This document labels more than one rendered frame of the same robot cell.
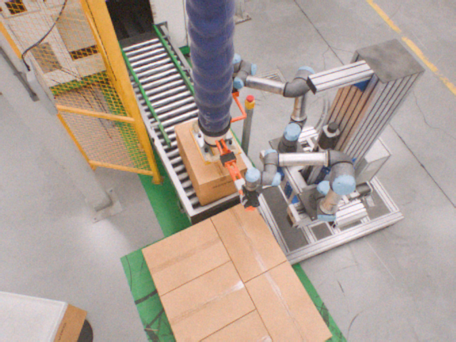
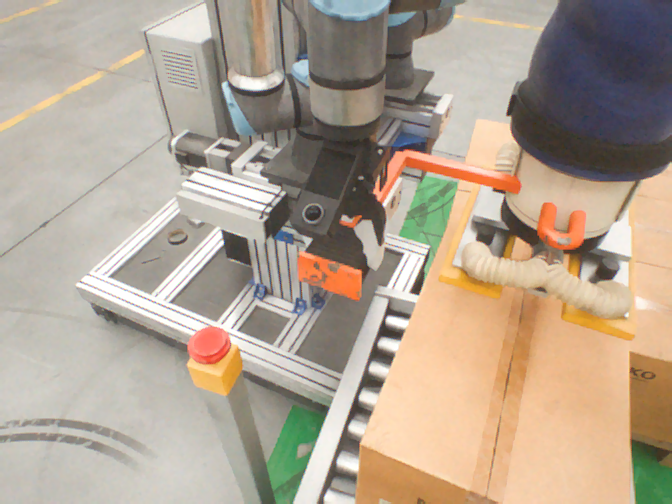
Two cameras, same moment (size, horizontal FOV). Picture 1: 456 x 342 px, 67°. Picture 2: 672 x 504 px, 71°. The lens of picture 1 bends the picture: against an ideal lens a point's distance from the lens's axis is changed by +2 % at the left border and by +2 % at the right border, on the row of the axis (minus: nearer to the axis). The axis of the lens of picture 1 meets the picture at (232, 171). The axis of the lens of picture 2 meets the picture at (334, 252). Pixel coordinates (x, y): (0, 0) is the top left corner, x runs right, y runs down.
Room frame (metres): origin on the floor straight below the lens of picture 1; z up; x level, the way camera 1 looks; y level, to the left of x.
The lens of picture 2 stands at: (2.12, 0.38, 1.70)
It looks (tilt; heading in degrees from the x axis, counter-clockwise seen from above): 45 degrees down; 230
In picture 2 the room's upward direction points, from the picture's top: straight up
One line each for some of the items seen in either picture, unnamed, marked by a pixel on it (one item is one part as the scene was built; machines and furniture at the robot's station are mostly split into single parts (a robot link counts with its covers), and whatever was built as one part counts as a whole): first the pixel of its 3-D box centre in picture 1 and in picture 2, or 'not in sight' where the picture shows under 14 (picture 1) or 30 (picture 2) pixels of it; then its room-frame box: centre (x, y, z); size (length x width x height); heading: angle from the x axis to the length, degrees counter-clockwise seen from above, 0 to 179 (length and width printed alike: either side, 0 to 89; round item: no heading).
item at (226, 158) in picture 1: (228, 159); not in sight; (1.22, 0.04, 1.26); 0.10 x 0.08 x 0.06; 116
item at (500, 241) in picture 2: (226, 136); (491, 216); (1.49, 0.06, 1.15); 0.34 x 0.10 x 0.05; 26
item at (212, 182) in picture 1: (210, 159); (490, 394); (1.52, 0.20, 0.75); 0.60 x 0.40 x 0.40; 27
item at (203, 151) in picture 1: (203, 143); (605, 246); (1.40, 0.23, 1.15); 0.34 x 0.10 x 0.05; 26
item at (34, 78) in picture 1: (41, 87); not in sight; (1.41, 1.19, 1.62); 0.20 x 0.05 x 0.30; 31
